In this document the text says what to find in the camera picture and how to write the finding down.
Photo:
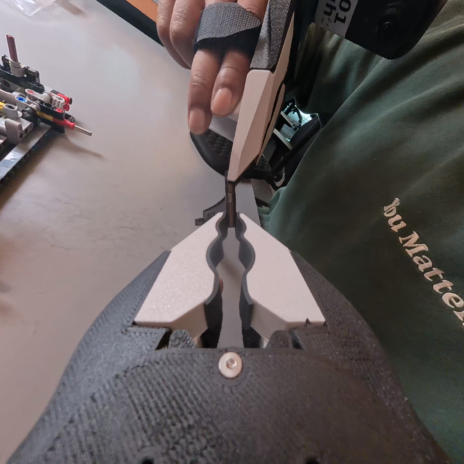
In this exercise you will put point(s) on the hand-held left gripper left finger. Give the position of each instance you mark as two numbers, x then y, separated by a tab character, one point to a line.
177	282

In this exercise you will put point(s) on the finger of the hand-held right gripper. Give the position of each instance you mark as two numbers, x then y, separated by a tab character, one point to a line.
273	116
253	108

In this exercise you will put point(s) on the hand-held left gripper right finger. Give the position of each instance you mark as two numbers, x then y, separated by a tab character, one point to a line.
286	282

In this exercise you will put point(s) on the black curved lego panel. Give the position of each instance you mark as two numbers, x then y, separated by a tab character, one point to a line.
246	203

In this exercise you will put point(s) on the lego car chassis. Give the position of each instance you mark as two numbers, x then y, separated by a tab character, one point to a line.
21	108

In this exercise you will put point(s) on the person's right hand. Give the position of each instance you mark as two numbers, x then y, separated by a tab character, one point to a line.
203	87

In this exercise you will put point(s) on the long background table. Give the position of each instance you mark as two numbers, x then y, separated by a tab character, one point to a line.
137	7

